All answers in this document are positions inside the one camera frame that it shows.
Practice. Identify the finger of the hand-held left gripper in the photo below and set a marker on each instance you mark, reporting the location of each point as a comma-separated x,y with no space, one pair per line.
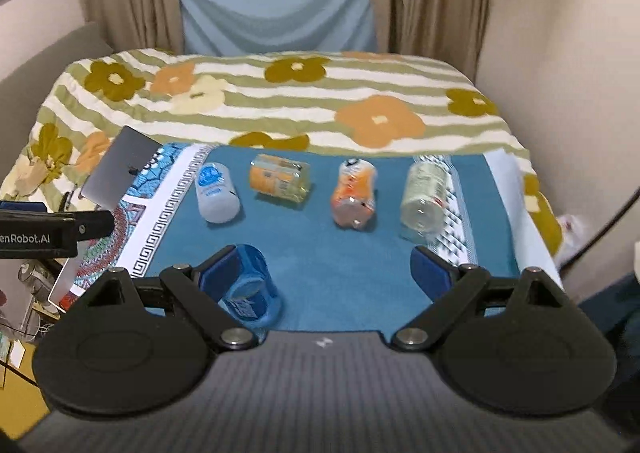
97,224

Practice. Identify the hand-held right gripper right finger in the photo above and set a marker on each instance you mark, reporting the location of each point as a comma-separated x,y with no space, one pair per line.
431,269

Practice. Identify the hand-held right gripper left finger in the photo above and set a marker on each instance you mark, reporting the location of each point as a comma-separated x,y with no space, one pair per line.
216,274

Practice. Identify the clear blue plastic cup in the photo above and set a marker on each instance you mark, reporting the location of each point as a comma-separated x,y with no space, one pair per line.
252,290

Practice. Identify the silver laptop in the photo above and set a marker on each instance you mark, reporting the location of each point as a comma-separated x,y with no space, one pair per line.
122,170

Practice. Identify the clear bottle with white label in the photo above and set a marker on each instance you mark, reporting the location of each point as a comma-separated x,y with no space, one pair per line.
425,200

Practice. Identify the white bottle with blue label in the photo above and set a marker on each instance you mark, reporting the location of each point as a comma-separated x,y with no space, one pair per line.
216,194

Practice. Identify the orange plastic bottle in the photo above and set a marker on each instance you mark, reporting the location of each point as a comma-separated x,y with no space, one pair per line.
355,194

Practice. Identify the teal printed cloth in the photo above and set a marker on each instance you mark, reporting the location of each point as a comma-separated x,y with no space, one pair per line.
320,248

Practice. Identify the clear bottle with orange label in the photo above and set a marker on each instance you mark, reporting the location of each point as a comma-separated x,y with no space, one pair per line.
280,179

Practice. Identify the white plastic bag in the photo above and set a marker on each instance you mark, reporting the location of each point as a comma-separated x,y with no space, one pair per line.
572,235

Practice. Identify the grey sofa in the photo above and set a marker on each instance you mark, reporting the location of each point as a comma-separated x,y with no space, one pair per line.
35,68

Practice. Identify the dark blue cloth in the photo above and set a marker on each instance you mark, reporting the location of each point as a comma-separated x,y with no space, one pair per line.
612,305

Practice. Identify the floral striped blanket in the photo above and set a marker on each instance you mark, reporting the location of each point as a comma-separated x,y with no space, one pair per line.
300,103

